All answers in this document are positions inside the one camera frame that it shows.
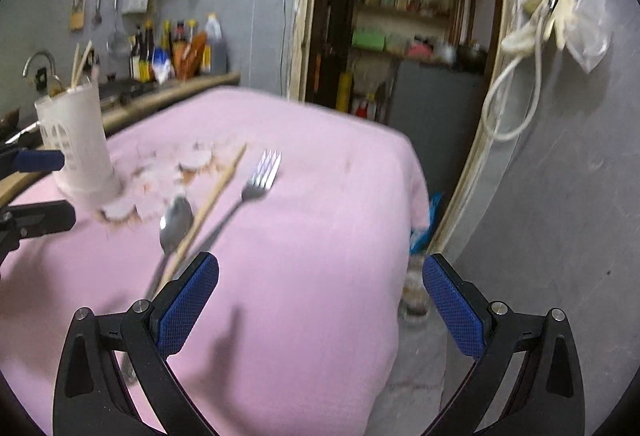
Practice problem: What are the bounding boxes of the white plastic utensil holder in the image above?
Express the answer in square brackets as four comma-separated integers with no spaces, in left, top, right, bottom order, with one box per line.
[34,80,125,209]

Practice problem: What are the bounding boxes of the white mesh bag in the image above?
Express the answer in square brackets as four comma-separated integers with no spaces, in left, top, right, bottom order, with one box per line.
[565,0,613,74]

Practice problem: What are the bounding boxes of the wooden door frame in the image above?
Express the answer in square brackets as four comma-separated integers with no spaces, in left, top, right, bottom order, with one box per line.
[290,0,526,257]

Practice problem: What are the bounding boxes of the yellow cylinder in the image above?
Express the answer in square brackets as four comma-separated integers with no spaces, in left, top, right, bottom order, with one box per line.
[336,71,353,113]

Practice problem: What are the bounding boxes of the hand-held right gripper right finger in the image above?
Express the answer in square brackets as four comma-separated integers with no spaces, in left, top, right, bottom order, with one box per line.
[421,253,587,436]

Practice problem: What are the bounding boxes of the small red container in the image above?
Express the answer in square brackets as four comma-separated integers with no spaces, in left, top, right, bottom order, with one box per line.
[351,96,378,119]

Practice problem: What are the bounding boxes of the large steel spoon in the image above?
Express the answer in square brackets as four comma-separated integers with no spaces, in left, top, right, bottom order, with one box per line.
[122,195,195,386]

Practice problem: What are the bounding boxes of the steel faucet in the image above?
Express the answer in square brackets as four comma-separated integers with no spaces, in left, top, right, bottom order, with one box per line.
[22,50,58,92]

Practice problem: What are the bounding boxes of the orange packet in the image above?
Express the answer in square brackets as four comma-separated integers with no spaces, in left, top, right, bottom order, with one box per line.
[182,32,208,78]

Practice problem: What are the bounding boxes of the grey cabinet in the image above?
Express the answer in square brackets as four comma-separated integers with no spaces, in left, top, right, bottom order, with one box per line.
[387,57,488,197]

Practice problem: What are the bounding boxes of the green box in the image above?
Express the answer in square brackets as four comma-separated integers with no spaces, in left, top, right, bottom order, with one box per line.
[352,28,386,52]

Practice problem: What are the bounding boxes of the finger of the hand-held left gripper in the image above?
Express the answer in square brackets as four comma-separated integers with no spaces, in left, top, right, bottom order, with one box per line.
[0,200,77,253]
[0,147,67,178]

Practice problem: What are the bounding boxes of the blue white packet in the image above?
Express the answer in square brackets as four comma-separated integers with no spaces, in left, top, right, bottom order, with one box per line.
[151,47,174,83]

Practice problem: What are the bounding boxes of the plastic oil jug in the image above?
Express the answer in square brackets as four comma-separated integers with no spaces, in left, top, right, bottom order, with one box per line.
[204,12,227,76]

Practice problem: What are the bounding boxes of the wire mesh strainer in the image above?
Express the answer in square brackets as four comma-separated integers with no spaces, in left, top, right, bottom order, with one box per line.
[106,0,130,54]

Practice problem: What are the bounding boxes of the black cooking pot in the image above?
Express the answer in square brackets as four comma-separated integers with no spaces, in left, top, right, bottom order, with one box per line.
[455,43,488,72]

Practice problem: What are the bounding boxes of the white hose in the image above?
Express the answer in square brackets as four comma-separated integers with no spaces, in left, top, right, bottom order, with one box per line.
[480,11,546,142]

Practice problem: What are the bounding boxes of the cream rubber gloves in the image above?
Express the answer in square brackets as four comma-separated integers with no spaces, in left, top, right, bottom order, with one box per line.
[501,0,576,54]

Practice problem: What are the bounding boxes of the pink floral tablecloth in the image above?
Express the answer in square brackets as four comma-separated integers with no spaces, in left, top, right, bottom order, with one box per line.
[0,86,433,436]

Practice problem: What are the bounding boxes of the dark wooden door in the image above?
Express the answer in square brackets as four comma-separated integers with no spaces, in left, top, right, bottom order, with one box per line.
[320,0,361,109]

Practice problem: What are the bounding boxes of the steel fork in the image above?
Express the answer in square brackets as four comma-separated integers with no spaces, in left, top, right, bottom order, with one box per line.
[200,148,282,262]

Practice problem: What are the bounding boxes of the thin white cable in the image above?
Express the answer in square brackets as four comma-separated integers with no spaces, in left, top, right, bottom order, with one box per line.
[282,0,292,99]

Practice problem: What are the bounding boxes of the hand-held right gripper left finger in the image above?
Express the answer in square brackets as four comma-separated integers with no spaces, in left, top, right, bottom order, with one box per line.
[52,251,221,436]

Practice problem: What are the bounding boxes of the blue plastic bag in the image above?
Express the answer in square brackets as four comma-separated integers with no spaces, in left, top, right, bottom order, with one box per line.
[410,191,443,257]

